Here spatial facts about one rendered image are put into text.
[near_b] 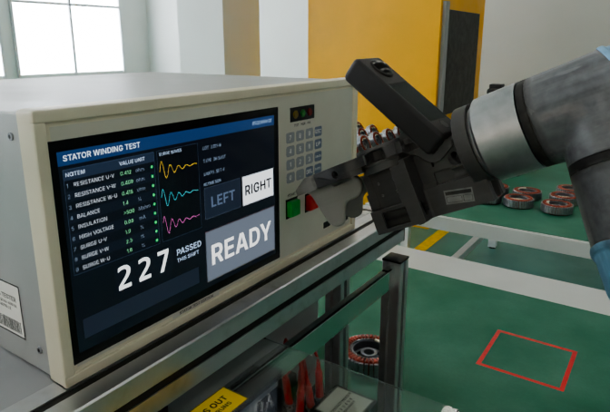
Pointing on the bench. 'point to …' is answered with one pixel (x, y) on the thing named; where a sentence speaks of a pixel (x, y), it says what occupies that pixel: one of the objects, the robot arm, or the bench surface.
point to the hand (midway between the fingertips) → (305, 183)
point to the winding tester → (81, 97)
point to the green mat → (597, 341)
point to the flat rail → (343, 313)
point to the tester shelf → (199, 336)
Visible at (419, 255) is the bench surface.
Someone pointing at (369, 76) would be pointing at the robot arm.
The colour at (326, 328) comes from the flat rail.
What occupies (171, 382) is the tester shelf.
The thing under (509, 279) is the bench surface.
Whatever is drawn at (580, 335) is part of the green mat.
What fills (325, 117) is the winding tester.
